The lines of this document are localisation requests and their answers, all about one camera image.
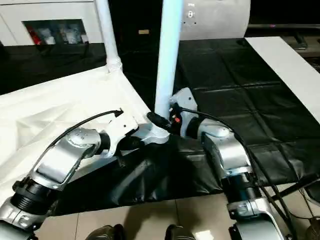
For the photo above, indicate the white plastic table top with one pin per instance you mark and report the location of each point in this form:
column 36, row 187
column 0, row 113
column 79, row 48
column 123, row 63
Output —
column 62, row 100

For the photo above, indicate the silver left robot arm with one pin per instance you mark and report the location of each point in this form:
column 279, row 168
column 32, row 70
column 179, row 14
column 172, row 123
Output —
column 55, row 160

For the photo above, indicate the gold label sticker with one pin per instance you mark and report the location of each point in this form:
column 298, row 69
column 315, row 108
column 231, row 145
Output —
column 144, row 32

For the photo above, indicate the dark left robot foot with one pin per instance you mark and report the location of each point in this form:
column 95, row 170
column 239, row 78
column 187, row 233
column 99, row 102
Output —
column 105, row 233

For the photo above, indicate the dark robot foot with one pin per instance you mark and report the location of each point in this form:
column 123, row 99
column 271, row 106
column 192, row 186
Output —
column 181, row 233
column 105, row 233

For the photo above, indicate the dark right robot foot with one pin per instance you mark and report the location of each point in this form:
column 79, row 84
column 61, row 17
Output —
column 181, row 233

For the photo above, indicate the black cabinet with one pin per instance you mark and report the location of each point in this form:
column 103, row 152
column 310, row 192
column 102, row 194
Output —
column 140, row 15

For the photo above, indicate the grey cushion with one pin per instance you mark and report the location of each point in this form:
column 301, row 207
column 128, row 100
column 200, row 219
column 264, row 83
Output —
column 220, row 20

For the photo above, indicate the white flat board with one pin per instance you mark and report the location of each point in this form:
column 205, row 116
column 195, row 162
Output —
column 287, row 70

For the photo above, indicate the black low furniture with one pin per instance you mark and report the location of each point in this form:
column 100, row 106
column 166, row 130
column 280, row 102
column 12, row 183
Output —
column 300, row 26

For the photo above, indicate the white glass-door cabinet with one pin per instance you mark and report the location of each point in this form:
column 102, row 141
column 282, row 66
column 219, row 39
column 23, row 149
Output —
column 12, row 25

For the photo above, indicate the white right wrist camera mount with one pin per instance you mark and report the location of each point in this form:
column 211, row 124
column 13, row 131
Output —
column 186, row 100

